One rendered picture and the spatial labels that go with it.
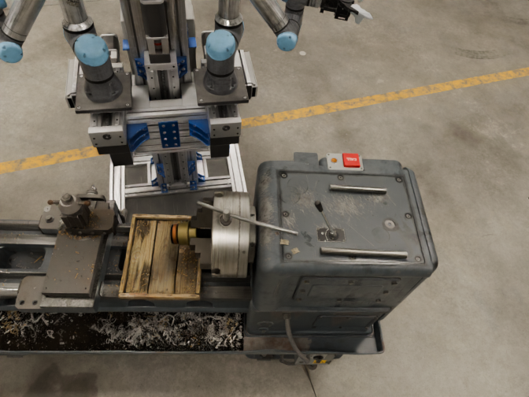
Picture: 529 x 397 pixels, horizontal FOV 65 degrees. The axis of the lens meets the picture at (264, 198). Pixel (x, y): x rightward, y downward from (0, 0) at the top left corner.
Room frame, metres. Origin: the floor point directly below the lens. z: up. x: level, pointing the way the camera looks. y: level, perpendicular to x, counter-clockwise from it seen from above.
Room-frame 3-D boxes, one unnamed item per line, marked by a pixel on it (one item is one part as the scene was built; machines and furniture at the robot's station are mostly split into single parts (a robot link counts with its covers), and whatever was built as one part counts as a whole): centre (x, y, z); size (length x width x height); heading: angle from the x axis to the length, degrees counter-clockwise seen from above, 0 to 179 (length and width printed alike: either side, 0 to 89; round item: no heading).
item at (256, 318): (0.81, -0.28, 0.43); 0.60 x 0.48 x 0.86; 99
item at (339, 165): (1.01, -0.27, 1.23); 0.13 x 0.08 x 0.05; 99
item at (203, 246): (0.63, 0.17, 1.09); 0.12 x 0.11 x 0.05; 9
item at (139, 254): (0.69, 0.36, 0.89); 0.36 x 0.30 x 0.04; 9
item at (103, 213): (0.72, 0.66, 0.99); 0.20 x 0.10 x 0.05; 99
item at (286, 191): (0.81, -0.28, 1.06); 0.59 x 0.48 x 0.39; 99
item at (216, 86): (1.42, 0.27, 1.21); 0.15 x 0.15 x 0.10
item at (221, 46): (1.43, 0.27, 1.33); 0.13 x 0.12 x 0.14; 177
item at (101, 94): (1.27, 0.75, 1.21); 0.15 x 0.15 x 0.10
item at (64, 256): (0.66, 0.68, 0.95); 0.43 x 0.17 x 0.05; 9
